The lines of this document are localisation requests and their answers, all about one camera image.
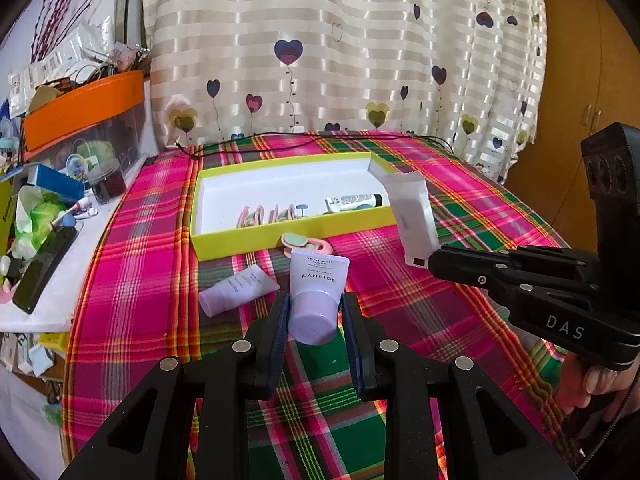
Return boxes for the black phone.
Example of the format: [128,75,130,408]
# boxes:
[12,227,79,316]

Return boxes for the lilac cosmetic tube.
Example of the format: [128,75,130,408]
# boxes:
[288,248,351,346]
[198,263,281,317]

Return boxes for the teal baby bottle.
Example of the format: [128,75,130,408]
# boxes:
[0,119,22,162]

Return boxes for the orange lid storage box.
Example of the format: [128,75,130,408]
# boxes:
[22,70,154,182]

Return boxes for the pile of white packets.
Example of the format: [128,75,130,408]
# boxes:
[7,14,152,112]

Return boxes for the plaid blanket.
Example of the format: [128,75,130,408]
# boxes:
[60,130,640,480]

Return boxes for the white tube with black cap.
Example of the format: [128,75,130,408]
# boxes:
[324,192,386,214]

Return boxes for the pink clip with green pad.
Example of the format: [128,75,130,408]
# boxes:
[279,232,334,260]

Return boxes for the green plastic bag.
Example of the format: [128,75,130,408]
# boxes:
[12,185,77,257]

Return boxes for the person's right hand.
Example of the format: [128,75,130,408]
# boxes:
[561,347,640,416]

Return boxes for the black cable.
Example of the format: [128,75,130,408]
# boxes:
[171,129,457,162]

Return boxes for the blue carton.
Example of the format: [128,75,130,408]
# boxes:
[27,162,87,202]

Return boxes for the wooden wardrobe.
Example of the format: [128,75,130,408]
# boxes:
[504,0,640,252]

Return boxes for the dark jar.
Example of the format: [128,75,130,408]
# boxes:
[87,158,128,206]

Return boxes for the heart print curtain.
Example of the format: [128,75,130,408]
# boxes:
[142,0,551,181]

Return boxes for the yellow-green box lid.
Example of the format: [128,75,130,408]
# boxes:
[0,174,17,257]

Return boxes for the dried purple branches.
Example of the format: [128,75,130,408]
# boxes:
[29,0,137,62]

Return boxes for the white side table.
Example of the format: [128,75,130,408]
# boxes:
[0,154,157,334]

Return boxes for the yellow-green cardboard box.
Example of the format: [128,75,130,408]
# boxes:
[190,152,399,261]

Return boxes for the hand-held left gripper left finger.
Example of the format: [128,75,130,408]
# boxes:
[59,292,292,480]

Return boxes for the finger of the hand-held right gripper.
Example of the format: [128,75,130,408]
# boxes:
[440,244,602,287]
[426,252,596,313]

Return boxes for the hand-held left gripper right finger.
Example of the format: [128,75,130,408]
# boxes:
[341,293,576,480]

